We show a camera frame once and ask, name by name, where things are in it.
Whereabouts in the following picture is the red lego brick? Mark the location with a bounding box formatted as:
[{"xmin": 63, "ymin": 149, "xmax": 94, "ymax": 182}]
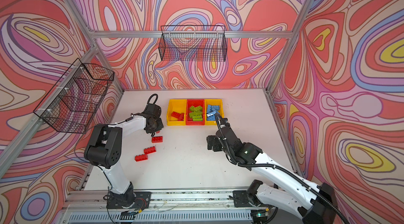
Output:
[
  {"xmin": 135, "ymin": 154, "xmax": 148, "ymax": 162},
  {"xmin": 171, "ymin": 111, "xmax": 181, "ymax": 119},
  {"xmin": 144, "ymin": 146, "xmax": 156, "ymax": 155},
  {"xmin": 178, "ymin": 113, "xmax": 185, "ymax": 121},
  {"xmin": 151, "ymin": 136, "xmax": 163, "ymax": 144}
]

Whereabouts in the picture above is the green lego brick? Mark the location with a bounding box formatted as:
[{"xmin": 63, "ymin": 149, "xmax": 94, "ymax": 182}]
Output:
[
  {"xmin": 189, "ymin": 106, "xmax": 203, "ymax": 112},
  {"xmin": 188, "ymin": 111, "xmax": 202, "ymax": 118}
]

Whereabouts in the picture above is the small green lego front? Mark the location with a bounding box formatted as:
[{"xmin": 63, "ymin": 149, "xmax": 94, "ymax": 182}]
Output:
[{"xmin": 193, "ymin": 116, "xmax": 203, "ymax": 121}]

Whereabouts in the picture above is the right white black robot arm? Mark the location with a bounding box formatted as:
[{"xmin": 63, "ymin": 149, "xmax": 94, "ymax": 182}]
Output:
[{"xmin": 207, "ymin": 113, "xmax": 349, "ymax": 224}]

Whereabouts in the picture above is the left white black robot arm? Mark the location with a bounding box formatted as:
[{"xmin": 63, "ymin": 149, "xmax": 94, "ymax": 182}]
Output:
[{"xmin": 84, "ymin": 93, "xmax": 164, "ymax": 208}]

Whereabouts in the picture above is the left yellow plastic bin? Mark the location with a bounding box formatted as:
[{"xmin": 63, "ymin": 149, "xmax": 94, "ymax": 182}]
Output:
[{"xmin": 166, "ymin": 99, "xmax": 187, "ymax": 126}]

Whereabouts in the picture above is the yellow plastic bin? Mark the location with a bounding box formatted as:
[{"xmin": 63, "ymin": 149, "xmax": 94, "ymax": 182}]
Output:
[
  {"xmin": 166, "ymin": 99, "xmax": 187, "ymax": 126},
  {"xmin": 204, "ymin": 99, "xmax": 225, "ymax": 126}
]

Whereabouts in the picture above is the right yellow plastic bin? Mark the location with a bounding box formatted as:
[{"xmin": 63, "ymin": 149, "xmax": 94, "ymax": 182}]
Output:
[{"xmin": 204, "ymin": 99, "xmax": 225, "ymax": 126}]

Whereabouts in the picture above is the red plastic bin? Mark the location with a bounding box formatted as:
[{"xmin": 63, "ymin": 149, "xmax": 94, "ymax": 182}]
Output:
[{"xmin": 185, "ymin": 99, "xmax": 206, "ymax": 126}]

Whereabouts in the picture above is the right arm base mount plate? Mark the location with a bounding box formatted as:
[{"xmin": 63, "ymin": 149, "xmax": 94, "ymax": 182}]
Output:
[{"xmin": 229, "ymin": 190, "xmax": 268, "ymax": 208}]

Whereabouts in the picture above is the black wire basket back wall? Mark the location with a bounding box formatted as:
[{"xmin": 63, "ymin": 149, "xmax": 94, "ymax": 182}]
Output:
[{"xmin": 158, "ymin": 25, "xmax": 227, "ymax": 62}]

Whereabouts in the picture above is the black wire basket wall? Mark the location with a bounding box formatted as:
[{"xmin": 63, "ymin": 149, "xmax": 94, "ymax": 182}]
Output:
[
  {"xmin": 158, "ymin": 25, "xmax": 227, "ymax": 62},
  {"xmin": 33, "ymin": 59, "xmax": 115, "ymax": 133}
]

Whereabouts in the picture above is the black wire basket left wall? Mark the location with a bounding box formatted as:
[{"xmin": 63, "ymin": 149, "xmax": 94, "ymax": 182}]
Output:
[{"xmin": 33, "ymin": 59, "xmax": 115, "ymax": 133}]

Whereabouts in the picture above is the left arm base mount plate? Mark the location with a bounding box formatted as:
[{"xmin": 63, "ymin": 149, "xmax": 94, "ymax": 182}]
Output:
[{"xmin": 103, "ymin": 191, "xmax": 152, "ymax": 210}]

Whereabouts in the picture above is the aluminium front rail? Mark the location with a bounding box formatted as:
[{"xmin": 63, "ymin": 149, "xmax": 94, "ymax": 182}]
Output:
[{"xmin": 62, "ymin": 187, "xmax": 275, "ymax": 219}]

